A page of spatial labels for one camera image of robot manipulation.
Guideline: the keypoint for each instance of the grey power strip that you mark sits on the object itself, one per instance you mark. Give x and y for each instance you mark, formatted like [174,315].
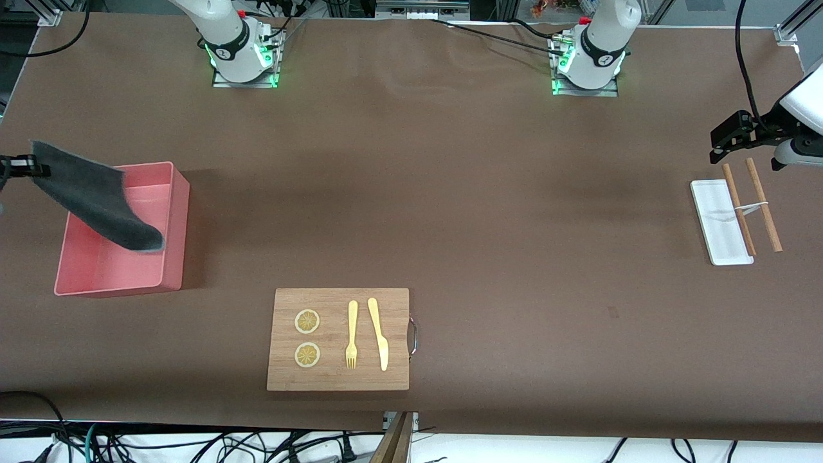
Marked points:
[421,9]

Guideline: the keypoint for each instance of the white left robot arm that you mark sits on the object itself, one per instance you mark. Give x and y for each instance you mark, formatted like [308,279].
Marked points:
[595,58]

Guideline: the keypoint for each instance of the yellow plastic knife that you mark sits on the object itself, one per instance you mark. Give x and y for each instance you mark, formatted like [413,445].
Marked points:
[379,334]

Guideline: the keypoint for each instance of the white rectangular tray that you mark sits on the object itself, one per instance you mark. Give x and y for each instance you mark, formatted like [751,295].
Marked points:
[714,218]

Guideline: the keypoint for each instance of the lemon slice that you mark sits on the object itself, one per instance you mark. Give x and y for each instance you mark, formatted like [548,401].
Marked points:
[307,321]
[307,355]

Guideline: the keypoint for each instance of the pink plastic bin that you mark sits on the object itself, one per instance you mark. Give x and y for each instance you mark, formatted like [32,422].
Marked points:
[103,263]

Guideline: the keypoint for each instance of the pink and grey cloth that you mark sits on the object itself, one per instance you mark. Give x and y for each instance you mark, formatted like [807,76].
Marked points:
[96,199]

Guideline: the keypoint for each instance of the yellow plastic fork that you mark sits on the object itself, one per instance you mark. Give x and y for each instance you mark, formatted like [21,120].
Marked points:
[352,321]

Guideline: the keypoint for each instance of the wooden rod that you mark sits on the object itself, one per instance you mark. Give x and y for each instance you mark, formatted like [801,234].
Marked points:
[738,206]
[765,206]

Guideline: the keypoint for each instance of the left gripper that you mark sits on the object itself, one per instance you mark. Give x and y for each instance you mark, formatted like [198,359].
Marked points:
[762,133]

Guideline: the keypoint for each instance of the aluminium frame profile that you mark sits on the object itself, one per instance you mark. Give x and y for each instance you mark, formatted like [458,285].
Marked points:
[794,26]
[54,16]

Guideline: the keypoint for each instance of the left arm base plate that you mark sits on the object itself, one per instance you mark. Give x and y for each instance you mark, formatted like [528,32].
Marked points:
[604,92]

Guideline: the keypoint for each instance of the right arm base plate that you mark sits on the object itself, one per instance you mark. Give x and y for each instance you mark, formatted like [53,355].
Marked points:
[222,83]

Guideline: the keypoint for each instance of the wooden cutting board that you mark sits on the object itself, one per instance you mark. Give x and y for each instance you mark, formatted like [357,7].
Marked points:
[341,379]

